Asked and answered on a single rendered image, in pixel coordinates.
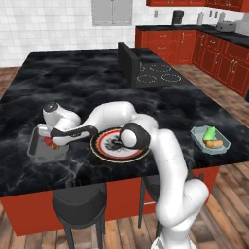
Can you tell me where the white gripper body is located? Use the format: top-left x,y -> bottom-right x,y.
36,123 -> 53,139

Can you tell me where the red food piece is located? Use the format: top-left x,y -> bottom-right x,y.
45,136 -> 61,151

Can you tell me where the grey tupperware container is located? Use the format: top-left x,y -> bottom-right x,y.
26,126 -> 70,164
190,124 -> 232,157

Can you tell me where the large patterned plate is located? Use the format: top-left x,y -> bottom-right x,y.
89,127 -> 151,164

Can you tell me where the green vegetable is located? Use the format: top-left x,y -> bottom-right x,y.
202,125 -> 217,142

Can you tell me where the brown cooked sausage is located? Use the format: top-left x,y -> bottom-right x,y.
204,138 -> 225,150

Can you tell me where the red kitchen island base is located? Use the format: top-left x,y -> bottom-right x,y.
0,164 -> 220,238

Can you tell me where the black upright panel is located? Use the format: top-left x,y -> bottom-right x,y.
117,41 -> 141,89

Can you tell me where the black hob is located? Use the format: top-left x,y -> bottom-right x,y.
130,62 -> 193,89

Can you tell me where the grey window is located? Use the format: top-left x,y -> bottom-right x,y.
90,0 -> 134,27

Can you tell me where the red base cupboards run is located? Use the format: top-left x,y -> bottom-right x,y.
134,26 -> 249,99

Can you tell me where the black coffee machine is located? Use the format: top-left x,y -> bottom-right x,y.
171,9 -> 186,26

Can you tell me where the white canister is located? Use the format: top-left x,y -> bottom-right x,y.
196,12 -> 205,26

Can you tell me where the silver toaster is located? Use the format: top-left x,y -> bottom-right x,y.
215,20 -> 237,33

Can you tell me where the red wall cupboards run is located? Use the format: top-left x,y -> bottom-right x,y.
145,0 -> 249,13

